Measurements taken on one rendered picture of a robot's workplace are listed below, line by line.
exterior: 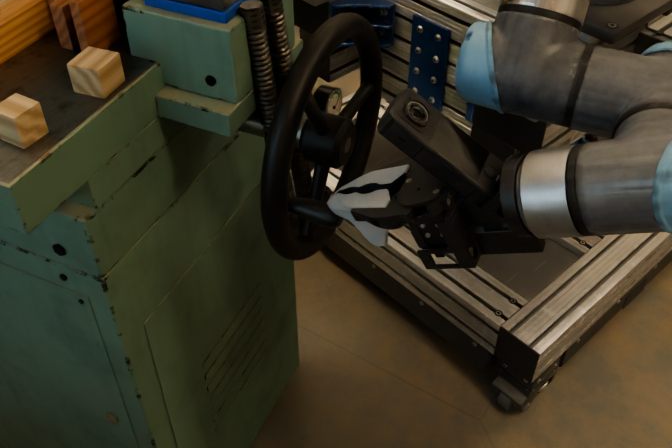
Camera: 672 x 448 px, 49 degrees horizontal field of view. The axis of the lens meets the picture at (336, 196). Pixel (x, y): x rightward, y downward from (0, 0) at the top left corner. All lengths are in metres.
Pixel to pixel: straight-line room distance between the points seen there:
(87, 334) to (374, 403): 0.76
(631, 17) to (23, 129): 0.83
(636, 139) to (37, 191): 0.52
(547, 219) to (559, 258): 1.01
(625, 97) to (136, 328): 0.63
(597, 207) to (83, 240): 0.52
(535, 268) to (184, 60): 0.97
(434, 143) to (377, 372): 1.04
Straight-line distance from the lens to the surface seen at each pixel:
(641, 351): 1.78
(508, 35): 0.67
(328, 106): 1.14
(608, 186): 0.58
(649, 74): 0.66
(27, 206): 0.73
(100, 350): 0.99
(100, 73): 0.78
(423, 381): 1.61
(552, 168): 0.60
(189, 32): 0.79
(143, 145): 0.85
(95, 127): 0.77
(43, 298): 0.98
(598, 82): 0.65
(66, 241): 0.85
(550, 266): 1.59
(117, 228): 0.85
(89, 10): 0.85
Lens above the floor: 1.32
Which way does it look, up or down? 41 degrees down
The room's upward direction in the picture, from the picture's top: straight up
